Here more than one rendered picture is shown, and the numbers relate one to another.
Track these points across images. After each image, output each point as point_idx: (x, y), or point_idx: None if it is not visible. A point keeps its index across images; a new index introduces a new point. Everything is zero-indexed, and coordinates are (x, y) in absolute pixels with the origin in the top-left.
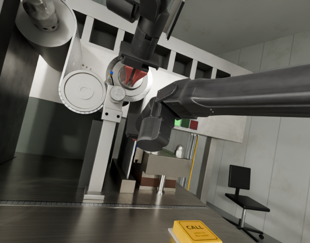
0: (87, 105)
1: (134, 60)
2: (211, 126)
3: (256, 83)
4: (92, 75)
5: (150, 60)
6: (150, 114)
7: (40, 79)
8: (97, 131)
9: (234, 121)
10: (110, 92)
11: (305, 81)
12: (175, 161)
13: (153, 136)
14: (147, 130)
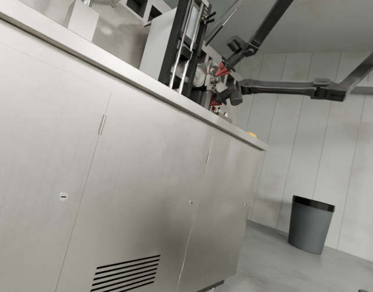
0: (198, 82)
1: (230, 66)
2: (221, 112)
3: (275, 84)
4: (201, 68)
5: (233, 68)
6: (233, 90)
7: (138, 58)
8: (200, 97)
9: (232, 112)
10: (217, 78)
11: (285, 85)
12: (226, 118)
13: (239, 98)
14: (236, 95)
